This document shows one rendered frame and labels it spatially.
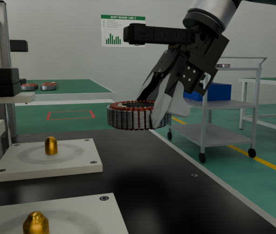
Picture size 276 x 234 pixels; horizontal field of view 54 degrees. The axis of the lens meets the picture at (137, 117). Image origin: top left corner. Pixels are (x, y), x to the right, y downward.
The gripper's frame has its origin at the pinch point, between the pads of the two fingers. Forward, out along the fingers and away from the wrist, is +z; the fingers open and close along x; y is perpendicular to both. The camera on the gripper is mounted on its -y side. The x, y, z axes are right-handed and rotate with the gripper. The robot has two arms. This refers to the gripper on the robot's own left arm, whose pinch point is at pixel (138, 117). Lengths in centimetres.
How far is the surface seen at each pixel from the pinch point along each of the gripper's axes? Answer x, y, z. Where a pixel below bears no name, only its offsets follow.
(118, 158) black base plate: -2.0, -0.4, 7.6
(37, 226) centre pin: -25.0, -11.1, 10.2
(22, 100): -3.0, -17.9, 5.9
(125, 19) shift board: 508, 42, -141
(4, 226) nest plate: -20.8, -13.0, 13.6
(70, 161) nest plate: -4.9, -7.8, 10.6
